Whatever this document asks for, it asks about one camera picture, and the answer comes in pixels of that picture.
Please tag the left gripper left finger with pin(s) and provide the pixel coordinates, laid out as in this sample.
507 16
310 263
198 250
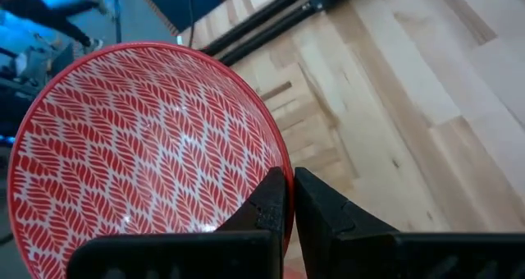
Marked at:
229 254

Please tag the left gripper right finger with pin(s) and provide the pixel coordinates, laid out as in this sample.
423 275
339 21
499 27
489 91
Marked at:
369 254

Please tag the red patterned bowl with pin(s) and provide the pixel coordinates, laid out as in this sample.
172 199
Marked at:
143 147

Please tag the black aluminium table frame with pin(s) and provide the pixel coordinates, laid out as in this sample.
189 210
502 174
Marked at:
254 24

